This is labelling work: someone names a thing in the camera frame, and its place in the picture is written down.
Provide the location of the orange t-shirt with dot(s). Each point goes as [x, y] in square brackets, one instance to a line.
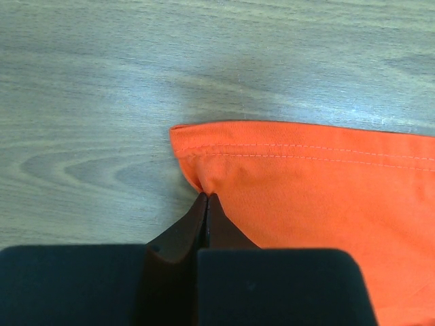
[368, 193]

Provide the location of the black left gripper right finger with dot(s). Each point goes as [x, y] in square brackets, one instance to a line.
[241, 284]

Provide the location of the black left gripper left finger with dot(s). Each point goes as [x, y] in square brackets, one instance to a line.
[105, 284]

